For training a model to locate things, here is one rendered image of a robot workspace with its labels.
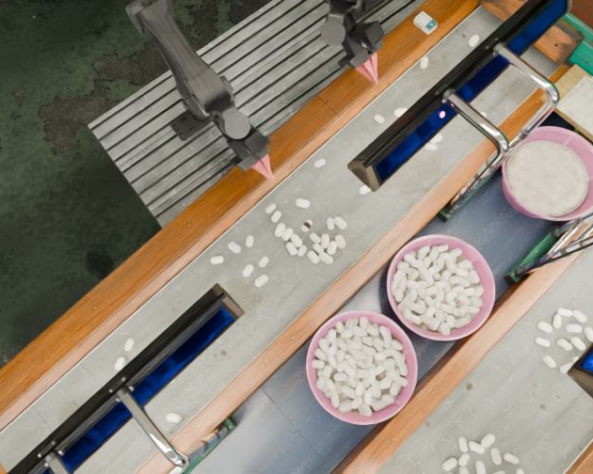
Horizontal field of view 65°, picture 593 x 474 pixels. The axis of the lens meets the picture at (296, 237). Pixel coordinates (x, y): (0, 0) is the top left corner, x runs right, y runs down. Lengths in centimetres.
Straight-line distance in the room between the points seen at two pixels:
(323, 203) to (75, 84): 163
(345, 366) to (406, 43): 92
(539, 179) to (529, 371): 51
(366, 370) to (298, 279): 28
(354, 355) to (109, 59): 192
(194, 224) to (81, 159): 120
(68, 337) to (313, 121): 85
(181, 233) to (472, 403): 84
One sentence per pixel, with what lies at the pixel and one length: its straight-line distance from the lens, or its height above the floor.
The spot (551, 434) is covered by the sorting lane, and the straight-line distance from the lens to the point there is 133.
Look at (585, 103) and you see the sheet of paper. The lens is 154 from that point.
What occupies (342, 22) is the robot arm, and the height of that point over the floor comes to 104.
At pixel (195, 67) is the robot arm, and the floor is 106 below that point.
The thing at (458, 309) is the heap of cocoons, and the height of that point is 74.
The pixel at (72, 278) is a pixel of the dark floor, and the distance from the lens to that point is 222.
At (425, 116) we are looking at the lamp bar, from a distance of 98.
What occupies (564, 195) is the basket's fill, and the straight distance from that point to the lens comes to 145.
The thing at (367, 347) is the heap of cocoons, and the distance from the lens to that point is 121.
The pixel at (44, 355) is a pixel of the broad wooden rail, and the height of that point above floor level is 76.
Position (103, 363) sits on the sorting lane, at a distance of 131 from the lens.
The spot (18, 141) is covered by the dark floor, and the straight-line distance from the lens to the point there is 257.
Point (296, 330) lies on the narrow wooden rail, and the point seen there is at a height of 76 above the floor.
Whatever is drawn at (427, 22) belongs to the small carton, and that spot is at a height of 78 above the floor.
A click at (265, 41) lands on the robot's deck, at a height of 66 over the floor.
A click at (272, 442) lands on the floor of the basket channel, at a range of 129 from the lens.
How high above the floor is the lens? 194
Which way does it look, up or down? 75 degrees down
